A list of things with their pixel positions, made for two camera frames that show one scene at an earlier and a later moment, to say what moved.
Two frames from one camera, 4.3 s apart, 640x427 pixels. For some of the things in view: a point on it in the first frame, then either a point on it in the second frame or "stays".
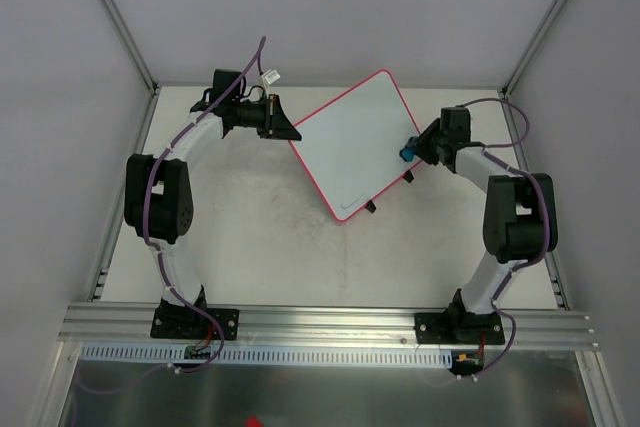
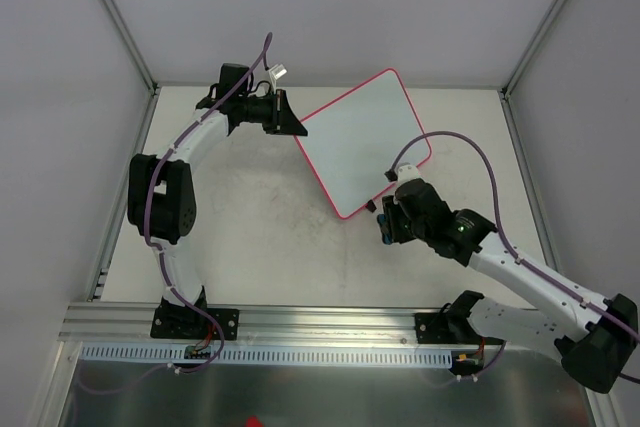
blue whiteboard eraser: x=408 y=152 → x=386 y=235
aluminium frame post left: x=117 y=17 stays
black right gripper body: x=430 y=144 → x=391 y=220
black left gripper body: x=271 y=116 stays
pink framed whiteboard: x=351 y=146 stays
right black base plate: x=458 y=328 stays
